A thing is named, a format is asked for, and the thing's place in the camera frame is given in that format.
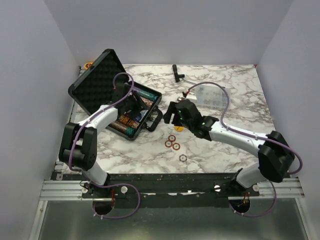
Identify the black poker chip case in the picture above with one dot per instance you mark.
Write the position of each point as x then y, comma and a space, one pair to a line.
95, 87

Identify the orange poker chip upper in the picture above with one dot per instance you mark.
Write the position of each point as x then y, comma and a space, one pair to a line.
172, 138

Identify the yellow dealer button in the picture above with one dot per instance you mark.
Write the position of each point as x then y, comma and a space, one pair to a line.
179, 128

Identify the orange poker chip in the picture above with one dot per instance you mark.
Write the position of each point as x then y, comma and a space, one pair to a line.
176, 146
168, 144
172, 138

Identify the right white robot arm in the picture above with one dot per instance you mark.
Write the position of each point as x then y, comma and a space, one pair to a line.
271, 150

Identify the blue dealer button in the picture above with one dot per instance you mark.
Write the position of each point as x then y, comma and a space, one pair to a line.
138, 118

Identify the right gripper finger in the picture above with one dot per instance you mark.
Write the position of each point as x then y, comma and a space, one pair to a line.
170, 113
176, 120

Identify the grey purple poker chip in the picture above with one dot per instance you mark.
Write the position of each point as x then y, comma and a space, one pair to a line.
183, 158

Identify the black T-handle wrench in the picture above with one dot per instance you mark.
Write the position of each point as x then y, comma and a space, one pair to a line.
180, 77

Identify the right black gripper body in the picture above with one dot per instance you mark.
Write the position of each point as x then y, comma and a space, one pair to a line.
186, 124

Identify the aluminium extrusion rail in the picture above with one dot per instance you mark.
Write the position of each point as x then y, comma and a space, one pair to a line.
55, 190

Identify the orange poker chip right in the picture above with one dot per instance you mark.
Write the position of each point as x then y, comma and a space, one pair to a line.
176, 146

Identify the clear plastic organizer box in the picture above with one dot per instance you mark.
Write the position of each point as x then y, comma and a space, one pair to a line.
210, 96

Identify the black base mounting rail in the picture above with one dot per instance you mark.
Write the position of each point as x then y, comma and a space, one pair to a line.
162, 190

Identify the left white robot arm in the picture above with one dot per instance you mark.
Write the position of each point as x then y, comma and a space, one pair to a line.
78, 147

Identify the orange poker chip left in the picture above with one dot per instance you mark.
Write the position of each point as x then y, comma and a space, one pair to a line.
168, 144

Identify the blue card deck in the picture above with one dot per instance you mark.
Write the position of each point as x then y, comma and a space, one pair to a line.
143, 113

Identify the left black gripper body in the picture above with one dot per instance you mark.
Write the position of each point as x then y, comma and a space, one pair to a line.
133, 105

